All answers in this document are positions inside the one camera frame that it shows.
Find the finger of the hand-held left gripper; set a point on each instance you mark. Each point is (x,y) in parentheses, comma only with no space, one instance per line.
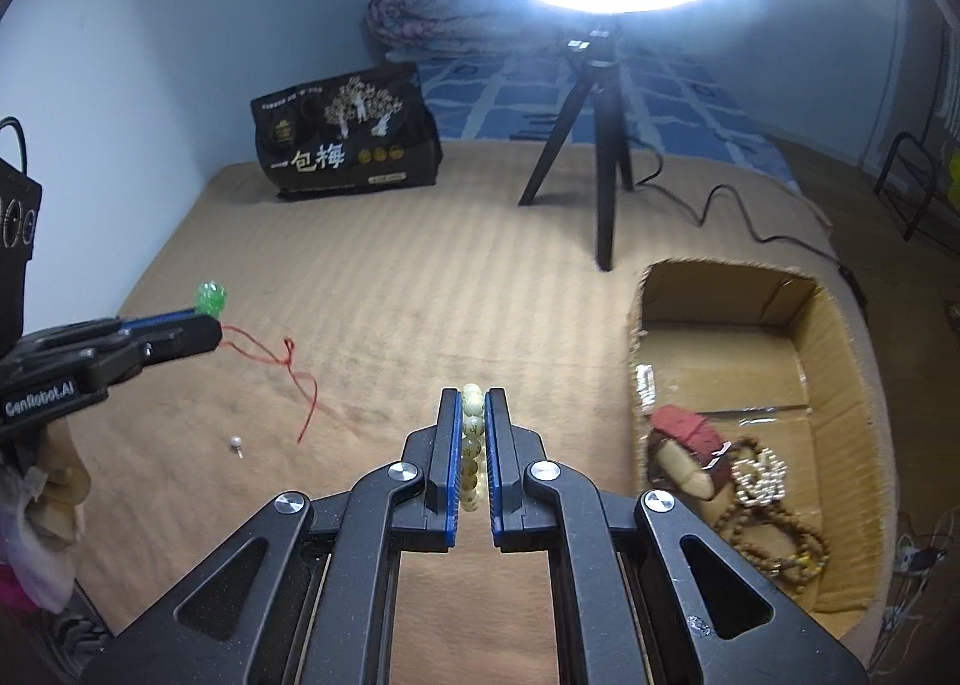
(187,340)
(112,329)

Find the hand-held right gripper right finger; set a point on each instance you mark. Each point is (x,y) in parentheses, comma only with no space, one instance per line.
(491,475)

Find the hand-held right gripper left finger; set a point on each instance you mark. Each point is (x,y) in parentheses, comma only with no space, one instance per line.
(452,475)

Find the red and tan ornament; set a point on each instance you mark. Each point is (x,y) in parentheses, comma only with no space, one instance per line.
(686,437)

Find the cardboard box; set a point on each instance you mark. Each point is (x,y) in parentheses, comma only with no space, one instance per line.
(750,355)

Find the person's left hand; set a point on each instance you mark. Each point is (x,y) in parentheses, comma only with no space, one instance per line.
(60,505)

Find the small silver bead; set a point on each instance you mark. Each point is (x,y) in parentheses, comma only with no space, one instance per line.
(235,443)

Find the black printed bag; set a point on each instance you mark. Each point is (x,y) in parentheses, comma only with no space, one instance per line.
(345,138)

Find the grey patterned cloth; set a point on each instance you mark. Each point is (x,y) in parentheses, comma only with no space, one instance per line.
(79,632)

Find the black tripod stand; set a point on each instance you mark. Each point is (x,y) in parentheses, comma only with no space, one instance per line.
(607,153)

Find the folded patterned quilt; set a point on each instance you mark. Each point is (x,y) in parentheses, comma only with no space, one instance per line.
(435,18)

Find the blue patterned sheet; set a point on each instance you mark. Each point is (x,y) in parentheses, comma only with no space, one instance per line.
(675,100)

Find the white power strip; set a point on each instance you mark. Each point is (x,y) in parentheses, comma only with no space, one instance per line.
(919,557)

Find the black clothes rack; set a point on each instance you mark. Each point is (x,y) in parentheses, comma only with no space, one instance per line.
(904,153)

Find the yellow box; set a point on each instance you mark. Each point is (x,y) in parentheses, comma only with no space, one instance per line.
(955,179)

